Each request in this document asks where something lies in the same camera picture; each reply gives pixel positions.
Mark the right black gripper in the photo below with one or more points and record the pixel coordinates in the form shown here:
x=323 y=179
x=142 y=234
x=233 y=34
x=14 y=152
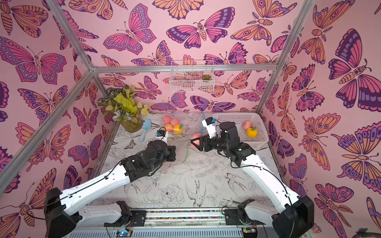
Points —
x=207 y=143

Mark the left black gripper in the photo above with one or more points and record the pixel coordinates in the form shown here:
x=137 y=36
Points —
x=171 y=152

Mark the green printed zip bag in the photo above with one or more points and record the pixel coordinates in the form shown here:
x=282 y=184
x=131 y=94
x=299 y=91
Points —
x=182 y=144

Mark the clear blue-zipper zip bag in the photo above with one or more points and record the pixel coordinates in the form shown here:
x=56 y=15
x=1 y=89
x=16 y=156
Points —
x=190 y=121

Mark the yellow-orange peach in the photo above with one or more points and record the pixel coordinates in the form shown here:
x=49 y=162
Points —
x=178 y=129

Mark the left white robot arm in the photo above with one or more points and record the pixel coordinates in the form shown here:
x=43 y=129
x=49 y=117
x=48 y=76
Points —
x=69 y=209

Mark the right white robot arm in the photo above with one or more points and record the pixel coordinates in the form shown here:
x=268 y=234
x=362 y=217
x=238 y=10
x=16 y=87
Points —
x=291 y=215

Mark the yellow bell pepper toy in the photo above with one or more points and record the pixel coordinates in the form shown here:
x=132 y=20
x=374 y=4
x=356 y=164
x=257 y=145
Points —
x=252 y=132

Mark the white plastic basket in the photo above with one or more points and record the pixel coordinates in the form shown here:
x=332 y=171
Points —
x=238 y=118

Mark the potted green plant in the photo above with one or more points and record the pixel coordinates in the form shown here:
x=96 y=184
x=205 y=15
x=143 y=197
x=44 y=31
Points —
x=120 y=106

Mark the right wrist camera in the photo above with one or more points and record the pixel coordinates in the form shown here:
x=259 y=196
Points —
x=209 y=124

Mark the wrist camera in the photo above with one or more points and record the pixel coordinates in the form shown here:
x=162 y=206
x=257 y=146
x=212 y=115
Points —
x=209 y=124
x=162 y=134

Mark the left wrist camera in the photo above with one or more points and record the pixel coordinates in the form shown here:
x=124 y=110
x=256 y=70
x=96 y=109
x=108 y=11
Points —
x=162 y=134

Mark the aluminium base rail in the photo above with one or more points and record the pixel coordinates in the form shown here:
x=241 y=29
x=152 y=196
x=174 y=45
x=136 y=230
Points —
x=180 y=223

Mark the small succulent in wire basket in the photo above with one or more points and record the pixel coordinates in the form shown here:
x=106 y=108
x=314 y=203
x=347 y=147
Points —
x=206 y=77

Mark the white wire wall basket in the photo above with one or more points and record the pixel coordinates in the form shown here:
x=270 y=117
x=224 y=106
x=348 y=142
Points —
x=186 y=76

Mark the aluminium frame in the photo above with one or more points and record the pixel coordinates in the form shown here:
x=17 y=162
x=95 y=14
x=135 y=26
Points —
x=53 y=70

